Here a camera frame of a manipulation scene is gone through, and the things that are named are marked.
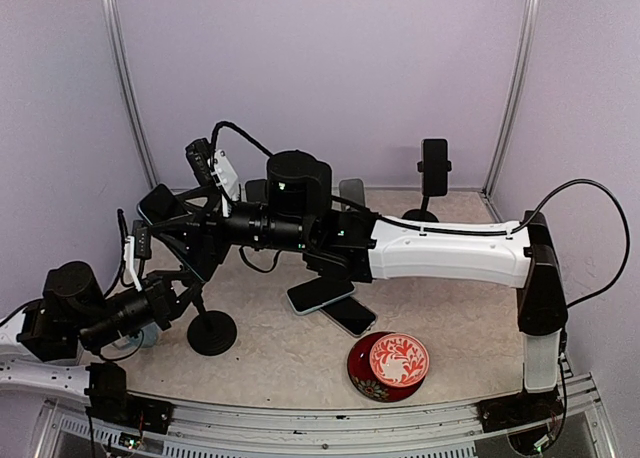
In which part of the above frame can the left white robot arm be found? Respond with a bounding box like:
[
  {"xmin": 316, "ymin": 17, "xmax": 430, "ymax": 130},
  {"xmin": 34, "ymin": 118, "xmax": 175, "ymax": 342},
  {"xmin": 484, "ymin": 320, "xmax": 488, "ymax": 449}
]
[{"xmin": 1, "ymin": 261, "xmax": 202, "ymax": 423}]

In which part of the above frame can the light blue mug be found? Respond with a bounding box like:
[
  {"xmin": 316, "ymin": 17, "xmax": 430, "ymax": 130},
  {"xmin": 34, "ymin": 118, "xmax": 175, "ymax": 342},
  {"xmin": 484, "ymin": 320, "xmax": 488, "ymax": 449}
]
[{"xmin": 112, "ymin": 324, "xmax": 160, "ymax": 351}]

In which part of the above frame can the dark red floral plate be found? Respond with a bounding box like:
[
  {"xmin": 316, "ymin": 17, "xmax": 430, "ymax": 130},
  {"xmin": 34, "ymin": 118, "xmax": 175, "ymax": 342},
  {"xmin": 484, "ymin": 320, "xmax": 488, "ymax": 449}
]
[{"xmin": 347, "ymin": 332, "xmax": 426, "ymax": 403}]

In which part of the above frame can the black pole phone stand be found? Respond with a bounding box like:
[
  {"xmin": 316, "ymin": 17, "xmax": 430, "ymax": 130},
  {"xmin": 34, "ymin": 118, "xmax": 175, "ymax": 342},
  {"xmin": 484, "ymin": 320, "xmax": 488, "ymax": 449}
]
[
  {"xmin": 187, "ymin": 277, "xmax": 237, "ymax": 356},
  {"xmin": 402, "ymin": 138, "xmax": 452, "ymax": 223}
]

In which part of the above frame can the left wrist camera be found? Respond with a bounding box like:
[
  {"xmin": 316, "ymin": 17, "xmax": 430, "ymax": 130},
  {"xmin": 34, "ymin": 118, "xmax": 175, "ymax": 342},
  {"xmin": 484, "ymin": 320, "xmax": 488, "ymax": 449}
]
[{"xmin": 121, "ymin": 220, "xmax": 151, "ymax": 291}]

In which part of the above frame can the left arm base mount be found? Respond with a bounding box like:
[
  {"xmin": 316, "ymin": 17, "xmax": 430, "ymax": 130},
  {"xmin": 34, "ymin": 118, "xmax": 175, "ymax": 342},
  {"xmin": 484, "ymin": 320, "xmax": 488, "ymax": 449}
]
[{"xmin": 84, "ymin": 363, "xmax": 174, "ymax": 435}]

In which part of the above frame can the middle stacked blue smartphone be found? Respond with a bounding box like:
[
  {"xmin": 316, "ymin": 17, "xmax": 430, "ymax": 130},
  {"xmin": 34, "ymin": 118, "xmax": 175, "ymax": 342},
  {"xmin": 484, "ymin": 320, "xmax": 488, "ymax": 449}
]
[{"xmin": 286, "ymin": 277, "xmax": 356, "ymax": 315}]

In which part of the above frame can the red white patterned bowl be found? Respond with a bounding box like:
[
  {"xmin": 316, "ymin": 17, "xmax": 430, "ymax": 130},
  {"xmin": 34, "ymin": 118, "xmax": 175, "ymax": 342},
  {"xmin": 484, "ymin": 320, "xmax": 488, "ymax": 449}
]
[{"xmin": 369, "ymin": 333, "xmax": 430, "ymax": 388}]

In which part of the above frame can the left small desk phone stand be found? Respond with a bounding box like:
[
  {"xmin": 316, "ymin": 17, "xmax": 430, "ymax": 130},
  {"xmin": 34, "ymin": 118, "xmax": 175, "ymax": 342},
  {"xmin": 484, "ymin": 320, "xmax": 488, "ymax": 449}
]
[{"xmin": 244, "ymin": 179, "xmax": 268, "ymax": 209}]

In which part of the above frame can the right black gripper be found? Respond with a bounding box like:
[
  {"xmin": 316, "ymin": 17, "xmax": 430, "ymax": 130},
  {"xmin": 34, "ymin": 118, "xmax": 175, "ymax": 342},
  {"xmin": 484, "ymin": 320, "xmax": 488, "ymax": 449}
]
[{"xmin": 149, "ymin": 185, "xmax": 311, "ymax": 266}]

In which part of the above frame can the aluminium corner post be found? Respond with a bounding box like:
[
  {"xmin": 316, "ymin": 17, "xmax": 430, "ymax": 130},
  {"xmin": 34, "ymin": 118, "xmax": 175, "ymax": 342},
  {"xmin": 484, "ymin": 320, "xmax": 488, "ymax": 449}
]
[
  {"xmin": 101, "ymin": 0, "xmax": 159, "ymax": 189},
  {"xmin": 483, "ymin": 0, "xmax": 541, "ymax": 200}
]

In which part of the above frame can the right small desk phone stand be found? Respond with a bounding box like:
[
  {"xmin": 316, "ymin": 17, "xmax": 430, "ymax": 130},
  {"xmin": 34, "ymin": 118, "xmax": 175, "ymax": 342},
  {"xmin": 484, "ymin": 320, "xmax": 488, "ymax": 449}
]
[{"xmin": 338, "ymin": 178, "xmax": 366, "ymax": 206}]

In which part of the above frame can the lone black smartphone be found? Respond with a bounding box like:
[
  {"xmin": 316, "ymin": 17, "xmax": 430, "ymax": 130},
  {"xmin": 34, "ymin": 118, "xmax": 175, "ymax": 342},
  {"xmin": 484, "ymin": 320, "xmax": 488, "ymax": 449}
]
[{"xmin": 137, "ymin": 184, "xmax": 218, "ymax": 283}]

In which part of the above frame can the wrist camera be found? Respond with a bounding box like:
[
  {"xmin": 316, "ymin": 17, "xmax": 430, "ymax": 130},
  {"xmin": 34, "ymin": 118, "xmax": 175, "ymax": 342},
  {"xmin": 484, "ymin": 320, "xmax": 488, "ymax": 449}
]
[
  {"xmin": 121, "ymin": 220, "xmax": 151, "ymax": 291},
  {"xmin": 185, "ymin": 138, "xmax": 241, "ymax": 217}
]

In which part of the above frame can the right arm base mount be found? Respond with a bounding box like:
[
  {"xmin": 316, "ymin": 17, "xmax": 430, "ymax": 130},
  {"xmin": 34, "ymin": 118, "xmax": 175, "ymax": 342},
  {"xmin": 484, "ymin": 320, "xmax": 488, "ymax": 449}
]
[{"xmin": 477, "ymin": 387, "xmax": 565, "ymax": 433}]

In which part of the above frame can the right aluminium corner post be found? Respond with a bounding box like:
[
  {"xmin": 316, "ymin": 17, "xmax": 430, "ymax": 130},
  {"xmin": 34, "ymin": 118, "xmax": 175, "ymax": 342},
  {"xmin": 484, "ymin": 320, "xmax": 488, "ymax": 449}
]
[{"xmin": 483, "ymin": 0, "xmax": 541, "ymax": 200}]

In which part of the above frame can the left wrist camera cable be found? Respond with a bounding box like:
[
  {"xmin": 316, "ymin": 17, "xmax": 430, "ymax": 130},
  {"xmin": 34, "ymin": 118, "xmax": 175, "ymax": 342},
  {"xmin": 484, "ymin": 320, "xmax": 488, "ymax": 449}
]
[{"xmin": 102, "ymin": 208, "xmax": 129, "ymax": 299}]

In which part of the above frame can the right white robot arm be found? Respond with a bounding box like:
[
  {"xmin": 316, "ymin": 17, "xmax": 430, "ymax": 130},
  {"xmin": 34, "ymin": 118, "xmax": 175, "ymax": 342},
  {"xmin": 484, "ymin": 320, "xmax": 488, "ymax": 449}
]
[{"xmin": 138, "ymin": 150, "xmax": 568, "ymax": 422}]

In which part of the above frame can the front aluminium frame rail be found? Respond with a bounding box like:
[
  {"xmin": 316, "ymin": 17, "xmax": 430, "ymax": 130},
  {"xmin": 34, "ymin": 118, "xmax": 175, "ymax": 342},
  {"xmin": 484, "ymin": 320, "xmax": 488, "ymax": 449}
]
[{"xmin": 37, "ymin": 385, "xmax": 616, "ymax": 458}]

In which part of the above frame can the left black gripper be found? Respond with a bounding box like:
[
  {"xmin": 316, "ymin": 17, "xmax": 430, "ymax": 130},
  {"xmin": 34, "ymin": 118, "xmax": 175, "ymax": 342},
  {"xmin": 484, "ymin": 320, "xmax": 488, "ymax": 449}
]
[{"xmin": 79, "ymin": 270, "xmax": 208, "ymax": 351}]

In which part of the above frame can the left aluminium corner post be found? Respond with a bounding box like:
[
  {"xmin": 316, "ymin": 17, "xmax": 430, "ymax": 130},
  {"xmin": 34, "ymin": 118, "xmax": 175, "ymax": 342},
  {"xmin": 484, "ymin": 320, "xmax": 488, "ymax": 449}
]
[{"xmin": 101, "ymin": 0, "xmax": 159, "ymax": 189}]

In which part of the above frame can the small desk phone stand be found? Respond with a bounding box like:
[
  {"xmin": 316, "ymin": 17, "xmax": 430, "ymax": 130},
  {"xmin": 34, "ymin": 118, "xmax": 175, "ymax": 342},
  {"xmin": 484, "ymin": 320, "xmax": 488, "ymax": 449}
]
[
  {"xmin": 244, "ymin": 179, "xmax": 268, "ymax": 209},
  {"xmin": 338, "ymin": 178, "xmax": 366, "ymax": 206}
]

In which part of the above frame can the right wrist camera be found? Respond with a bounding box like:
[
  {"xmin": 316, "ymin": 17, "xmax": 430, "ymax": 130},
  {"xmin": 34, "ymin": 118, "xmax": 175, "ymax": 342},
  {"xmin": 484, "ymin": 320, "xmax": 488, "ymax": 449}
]
[{"xmin": 185, "ymin": 138, "xmax": 241, "ymax": 217}]

